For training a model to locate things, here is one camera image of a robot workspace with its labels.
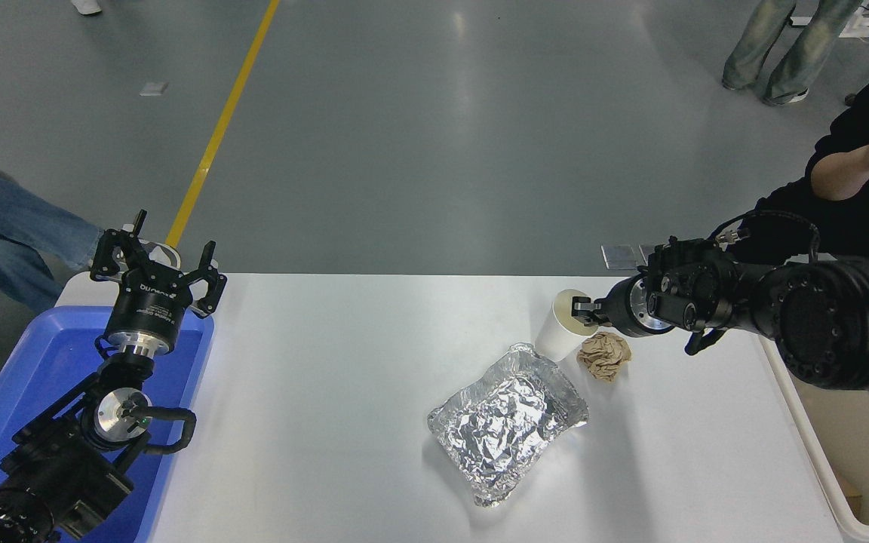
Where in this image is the white paper cup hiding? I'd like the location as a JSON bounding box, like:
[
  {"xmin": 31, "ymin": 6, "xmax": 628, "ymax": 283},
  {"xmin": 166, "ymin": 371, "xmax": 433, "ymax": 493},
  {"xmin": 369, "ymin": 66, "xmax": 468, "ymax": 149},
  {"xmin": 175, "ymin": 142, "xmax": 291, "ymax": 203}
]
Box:
[{"xmin": 534, "ymin": 289, "xmax": 600, "ymax": 363}]

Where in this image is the crumpled foil tray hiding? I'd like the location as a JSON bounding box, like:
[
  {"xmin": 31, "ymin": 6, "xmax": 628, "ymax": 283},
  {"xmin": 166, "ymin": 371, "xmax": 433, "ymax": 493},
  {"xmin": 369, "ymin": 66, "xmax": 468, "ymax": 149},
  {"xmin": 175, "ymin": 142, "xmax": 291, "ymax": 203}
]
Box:
[{"xmin": 427, "ymin": 343, "xmax": 591, "ymax": 508}]

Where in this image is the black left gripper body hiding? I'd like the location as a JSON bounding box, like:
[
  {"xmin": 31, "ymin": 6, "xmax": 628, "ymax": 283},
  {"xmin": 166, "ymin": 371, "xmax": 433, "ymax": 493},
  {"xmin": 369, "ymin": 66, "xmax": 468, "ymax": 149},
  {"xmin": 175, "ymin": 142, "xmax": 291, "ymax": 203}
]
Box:
[{"xmin": 105, "ymin": 260, "xmax": 194, "ymax": 344}]

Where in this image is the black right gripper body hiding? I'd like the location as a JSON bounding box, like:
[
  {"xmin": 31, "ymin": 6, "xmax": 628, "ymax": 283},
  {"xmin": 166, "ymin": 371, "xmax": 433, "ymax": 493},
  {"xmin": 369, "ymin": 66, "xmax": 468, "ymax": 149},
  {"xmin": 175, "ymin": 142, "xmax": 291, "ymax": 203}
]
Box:
[{"xmin": 602, "ymin": 278, "xmax": 643, "ymax": 338}]

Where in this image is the large pale bin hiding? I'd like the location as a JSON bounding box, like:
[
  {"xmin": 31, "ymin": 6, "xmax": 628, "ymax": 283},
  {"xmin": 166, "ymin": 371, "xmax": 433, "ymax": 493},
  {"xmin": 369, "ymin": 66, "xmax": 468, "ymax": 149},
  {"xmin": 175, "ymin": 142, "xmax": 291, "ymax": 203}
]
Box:
[{"xmin": 759, "ymin": 332, "xmax": 869, "ymax": 540}]

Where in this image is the blue plastic tray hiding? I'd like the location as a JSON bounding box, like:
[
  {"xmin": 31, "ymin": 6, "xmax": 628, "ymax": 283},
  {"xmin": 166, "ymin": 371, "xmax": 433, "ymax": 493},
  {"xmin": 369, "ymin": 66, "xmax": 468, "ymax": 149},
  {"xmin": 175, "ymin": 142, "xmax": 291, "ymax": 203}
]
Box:
[{"xmin": 0, "ymin": 305, "xmax": 215, "ymax": 543}]

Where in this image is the crumpled tan paper ball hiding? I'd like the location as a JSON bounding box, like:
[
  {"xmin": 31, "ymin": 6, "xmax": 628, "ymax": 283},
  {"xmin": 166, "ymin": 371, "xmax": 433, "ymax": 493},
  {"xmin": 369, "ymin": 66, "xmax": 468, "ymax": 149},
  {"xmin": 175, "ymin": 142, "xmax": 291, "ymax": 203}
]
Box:
[{"xmin": 576, "ymin": 333, "xmax": 632, "ymax": 382}]

